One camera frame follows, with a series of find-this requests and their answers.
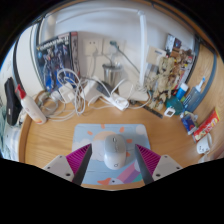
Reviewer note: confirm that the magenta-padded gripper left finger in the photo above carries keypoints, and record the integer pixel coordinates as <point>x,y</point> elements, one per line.
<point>60,166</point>

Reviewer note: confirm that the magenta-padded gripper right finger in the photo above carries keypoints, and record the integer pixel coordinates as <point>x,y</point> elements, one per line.
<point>165,166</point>

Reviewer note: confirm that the grey computer mouse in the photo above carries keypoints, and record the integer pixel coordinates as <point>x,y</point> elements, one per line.
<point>115,151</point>

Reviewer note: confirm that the light blue cloud-print mouse pad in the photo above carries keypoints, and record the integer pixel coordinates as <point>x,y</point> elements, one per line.
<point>96,133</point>

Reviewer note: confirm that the white mug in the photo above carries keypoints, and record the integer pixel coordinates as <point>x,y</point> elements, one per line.
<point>203,145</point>

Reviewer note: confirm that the small blue pack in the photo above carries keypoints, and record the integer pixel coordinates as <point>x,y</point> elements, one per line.
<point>189,123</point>

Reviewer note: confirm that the small white timer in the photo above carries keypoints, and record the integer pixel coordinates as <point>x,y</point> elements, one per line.
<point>169,112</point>

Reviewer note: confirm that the black ruler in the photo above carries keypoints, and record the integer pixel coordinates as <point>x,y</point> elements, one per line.
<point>151,111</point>

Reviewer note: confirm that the red snack tube can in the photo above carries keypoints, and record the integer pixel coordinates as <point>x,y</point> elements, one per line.
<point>206,125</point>

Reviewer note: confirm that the white red-capped pump bottle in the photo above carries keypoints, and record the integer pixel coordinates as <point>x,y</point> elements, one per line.
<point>33,110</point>

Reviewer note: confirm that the teal round container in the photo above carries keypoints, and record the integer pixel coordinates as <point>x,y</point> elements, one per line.
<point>176,104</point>

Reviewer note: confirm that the white charger block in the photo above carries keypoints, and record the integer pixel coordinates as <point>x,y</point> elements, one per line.
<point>66,93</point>

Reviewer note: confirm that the blue spray bottle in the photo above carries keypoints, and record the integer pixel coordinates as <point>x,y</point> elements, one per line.
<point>192,98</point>

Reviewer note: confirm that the black bag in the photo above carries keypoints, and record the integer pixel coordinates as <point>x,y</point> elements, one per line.
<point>12,103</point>

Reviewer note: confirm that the white power strip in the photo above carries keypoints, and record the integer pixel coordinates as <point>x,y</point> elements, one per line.
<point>119,102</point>

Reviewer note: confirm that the large white power adapter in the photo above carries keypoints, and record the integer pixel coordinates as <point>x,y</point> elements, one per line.
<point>90,91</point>

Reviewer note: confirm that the beige robot model figure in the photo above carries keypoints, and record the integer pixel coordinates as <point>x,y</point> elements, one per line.
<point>165,81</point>

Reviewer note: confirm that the black power adapter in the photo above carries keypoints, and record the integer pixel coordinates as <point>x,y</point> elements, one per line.
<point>105,89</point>

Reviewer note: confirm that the steel cup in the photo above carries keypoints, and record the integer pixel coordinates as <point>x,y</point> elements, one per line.
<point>112,75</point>

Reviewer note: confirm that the blue robot model kit box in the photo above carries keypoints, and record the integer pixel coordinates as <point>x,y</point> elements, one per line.
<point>55,60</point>

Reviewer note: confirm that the white card box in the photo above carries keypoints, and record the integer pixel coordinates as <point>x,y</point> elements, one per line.
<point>155,55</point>

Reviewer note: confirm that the white wall socket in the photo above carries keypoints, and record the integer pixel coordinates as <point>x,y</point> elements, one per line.
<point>92,47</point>

